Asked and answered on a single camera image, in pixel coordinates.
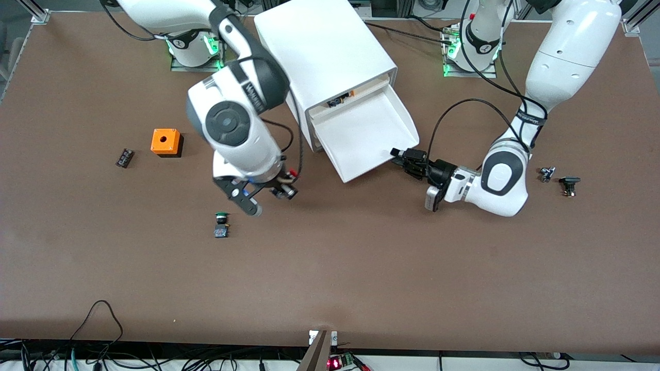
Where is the red push button switch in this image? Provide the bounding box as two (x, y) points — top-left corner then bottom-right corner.
(272, 170), (300, 201)

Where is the black push button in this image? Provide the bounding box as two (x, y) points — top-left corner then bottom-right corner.
(559, 176), (582, 198)

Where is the small black orange component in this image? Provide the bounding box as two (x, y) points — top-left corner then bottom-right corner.
(327, 91), (356, 109)

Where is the circuit board with red LED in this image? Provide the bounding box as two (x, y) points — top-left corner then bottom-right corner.
(327, 352), (371, 371)

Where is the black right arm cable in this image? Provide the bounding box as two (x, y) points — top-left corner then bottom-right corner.
(101, 0), (305, 178)

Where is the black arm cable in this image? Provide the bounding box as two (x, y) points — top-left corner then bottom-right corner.
(427, 0), (550, 165)
(101, 0), (305, 178)

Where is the green push button switch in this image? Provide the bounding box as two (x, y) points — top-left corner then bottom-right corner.
(213, 211), (231, 239)

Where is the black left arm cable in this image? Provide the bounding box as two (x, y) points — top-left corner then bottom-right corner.
(427, 0), (550, 165)

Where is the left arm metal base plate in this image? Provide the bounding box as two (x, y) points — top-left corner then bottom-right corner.
(442, 26), (498, 79)

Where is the orange button enclosure box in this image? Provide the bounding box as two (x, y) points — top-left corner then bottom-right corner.
(151, 128), (184, 158)

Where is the black cable on table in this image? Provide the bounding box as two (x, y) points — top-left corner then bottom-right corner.
(362, 22), (453, 44)

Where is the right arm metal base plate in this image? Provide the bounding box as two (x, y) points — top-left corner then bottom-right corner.
(170, 31), (230, 73)

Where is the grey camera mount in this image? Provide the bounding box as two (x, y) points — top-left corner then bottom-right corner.
(296, 330), (339, 371)

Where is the black looped cable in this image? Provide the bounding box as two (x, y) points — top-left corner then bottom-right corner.
(70, 300), (124, 356)

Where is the aluminium frame profile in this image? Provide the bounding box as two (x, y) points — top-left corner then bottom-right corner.
(14, 0), (51, 25)
(621, 0), (660, 35)

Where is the tangled black cable bundle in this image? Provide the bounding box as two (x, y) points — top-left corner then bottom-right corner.
(0, 338), (310, 371)

